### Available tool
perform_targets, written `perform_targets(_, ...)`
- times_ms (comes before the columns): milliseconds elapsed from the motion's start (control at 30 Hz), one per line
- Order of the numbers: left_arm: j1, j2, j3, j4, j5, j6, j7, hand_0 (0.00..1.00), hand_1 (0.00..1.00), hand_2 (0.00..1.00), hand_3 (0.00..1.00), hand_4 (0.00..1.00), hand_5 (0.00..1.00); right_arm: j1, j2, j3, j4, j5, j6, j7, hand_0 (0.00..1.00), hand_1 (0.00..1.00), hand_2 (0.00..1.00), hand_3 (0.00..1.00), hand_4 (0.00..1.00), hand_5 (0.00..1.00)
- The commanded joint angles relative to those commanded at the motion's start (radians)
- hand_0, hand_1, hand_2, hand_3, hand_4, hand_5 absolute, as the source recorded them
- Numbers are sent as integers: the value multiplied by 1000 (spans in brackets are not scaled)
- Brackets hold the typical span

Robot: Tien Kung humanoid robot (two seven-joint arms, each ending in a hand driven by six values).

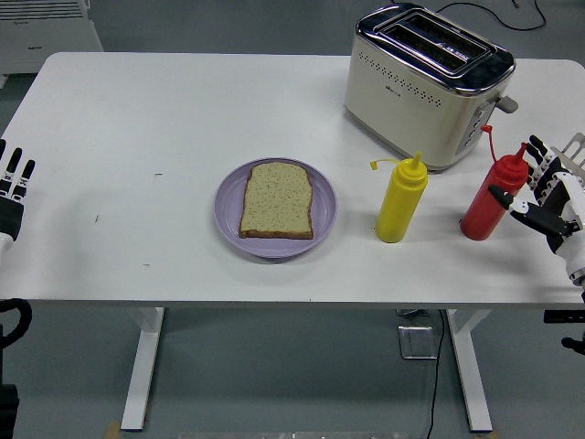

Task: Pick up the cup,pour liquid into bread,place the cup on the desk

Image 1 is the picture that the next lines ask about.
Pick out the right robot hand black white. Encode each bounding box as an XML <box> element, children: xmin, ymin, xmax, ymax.
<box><xmin>487</xmin><ymin>134</ymin><xmax>585</xmax><ymax>280</ymax></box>

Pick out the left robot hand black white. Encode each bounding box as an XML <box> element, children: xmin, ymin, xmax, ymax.
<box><xmin>0</xmin><ymin>138</ymin><xmax>37</xmax><ymax>271</ymax></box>

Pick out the red squeeze bottle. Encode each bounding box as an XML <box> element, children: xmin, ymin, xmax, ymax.
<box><xmin>459</xmin><ymin>125</ymin><xmax>530</xmax><ymax>241</ymax></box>

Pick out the bread slice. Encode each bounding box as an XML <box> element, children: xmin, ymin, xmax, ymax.
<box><xmin>238</xmin><ymin>162</ymin><xmax>315</xmax><ymax>241</ymax></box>

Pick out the black table control panel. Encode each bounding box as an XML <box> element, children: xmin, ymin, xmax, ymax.
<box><xmin>543</xmin><ymin>309</ymin><xmax>585</xmax><ymax>324</ymax></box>

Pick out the yellow squeeze bottle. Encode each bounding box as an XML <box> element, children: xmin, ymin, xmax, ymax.
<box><xmin>369</xmin><ymin>151</ymin><xmax>430</xmax><ymax>244</ymax></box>

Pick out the white heater unit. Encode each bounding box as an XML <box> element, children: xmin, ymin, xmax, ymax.
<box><xmin>0</xmin><ymin>0</ymin><xmax>105</xmax><ymax>88</ymax></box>

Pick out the white table leg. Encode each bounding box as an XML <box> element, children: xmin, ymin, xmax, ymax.
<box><xmin>446</xmin><ymin>309</ymin><xmax>494</xmax><ymax>434</ymax></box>
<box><xmin>120</xmin><ymin>306</ymin><xmax>165</xmax><ymax>432</ymax></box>

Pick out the cream chrome toaster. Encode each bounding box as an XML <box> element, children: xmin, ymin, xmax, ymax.
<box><xmin>343</xmin><ymin>2</ymin><xmax>520</xmax><ymax>174</ymax></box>

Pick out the metal floor socket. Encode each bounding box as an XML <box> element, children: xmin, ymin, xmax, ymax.
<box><xmin>397</xmin><ymin>324</ymin><xmax>439</xmax><ymax>360</ymax></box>

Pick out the purple round plate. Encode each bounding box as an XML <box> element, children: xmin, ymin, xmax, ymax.
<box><xmin>213</xmin><ymin>157</ymin><xmax>338</xmax><ymax>260</ymax></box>

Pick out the black power cord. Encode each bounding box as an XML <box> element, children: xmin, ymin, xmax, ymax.
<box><xmin>436</xmin><ymin>0</ymin><xmax>548</xmax><ymax>31</ymax></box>

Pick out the black floor cable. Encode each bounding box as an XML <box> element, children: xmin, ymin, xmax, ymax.
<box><xmin>427</xmin><ymin>309</ymin><xmax>447</xmax><ymax>439</ymax></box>

